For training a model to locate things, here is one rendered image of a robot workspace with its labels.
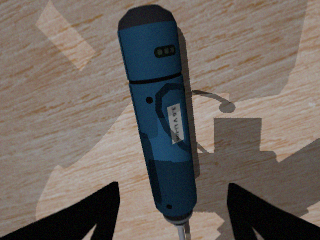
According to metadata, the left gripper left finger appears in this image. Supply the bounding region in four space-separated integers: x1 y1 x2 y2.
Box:
0 181 120 240

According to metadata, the dark blue electric screwdriver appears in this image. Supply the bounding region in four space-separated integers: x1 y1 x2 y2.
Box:
117 5 197 240

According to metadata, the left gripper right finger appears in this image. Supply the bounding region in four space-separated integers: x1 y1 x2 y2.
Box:
227 183 320 240

